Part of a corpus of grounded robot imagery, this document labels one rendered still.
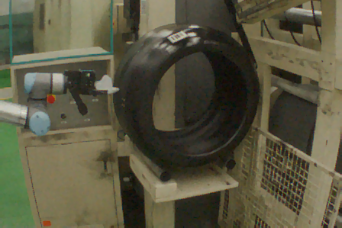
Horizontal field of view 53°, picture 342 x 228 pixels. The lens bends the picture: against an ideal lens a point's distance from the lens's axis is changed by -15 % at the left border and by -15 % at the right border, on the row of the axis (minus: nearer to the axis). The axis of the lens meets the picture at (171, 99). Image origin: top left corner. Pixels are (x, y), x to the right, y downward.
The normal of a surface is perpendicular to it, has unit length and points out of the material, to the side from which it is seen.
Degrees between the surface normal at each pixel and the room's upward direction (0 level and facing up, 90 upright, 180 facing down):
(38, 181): 90
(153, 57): 59
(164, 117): 90
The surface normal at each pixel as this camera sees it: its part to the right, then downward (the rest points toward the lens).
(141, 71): -0.35, -0.14
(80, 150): 0.36, 0.25
